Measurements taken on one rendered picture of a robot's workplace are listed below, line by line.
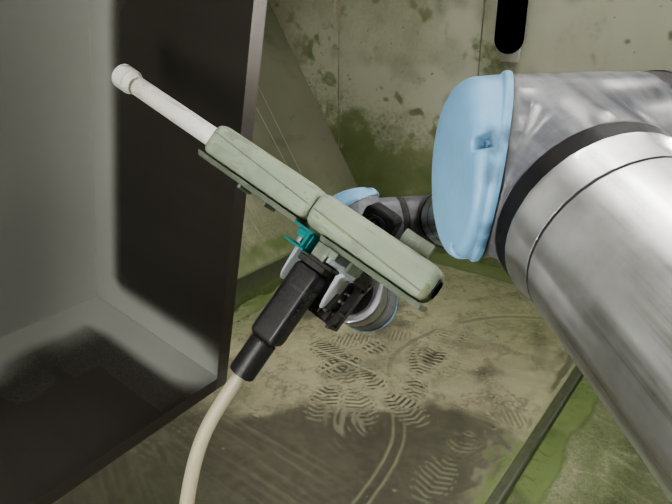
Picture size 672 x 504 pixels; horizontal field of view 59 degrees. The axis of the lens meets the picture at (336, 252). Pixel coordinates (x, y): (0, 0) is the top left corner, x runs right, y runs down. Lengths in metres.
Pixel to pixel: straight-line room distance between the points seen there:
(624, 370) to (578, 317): 0.03
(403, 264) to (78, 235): 0.73
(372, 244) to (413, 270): 0.05
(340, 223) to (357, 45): 2.08
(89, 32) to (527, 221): 0.86
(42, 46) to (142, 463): 0.98
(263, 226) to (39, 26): 1.43
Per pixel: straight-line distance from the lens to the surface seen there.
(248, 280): 2.18
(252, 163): 0.67
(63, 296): 1.23
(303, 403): 1.71
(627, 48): 2.23
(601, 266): 0.29
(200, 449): 0.69
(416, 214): 0.94
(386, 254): 0.59
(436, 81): 2.47
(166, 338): 1.15
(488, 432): 1.66
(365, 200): 0.93
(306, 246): 0.63
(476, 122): 0.35
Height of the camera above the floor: 1.07
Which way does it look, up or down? 23 degrees down
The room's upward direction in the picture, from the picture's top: straight up
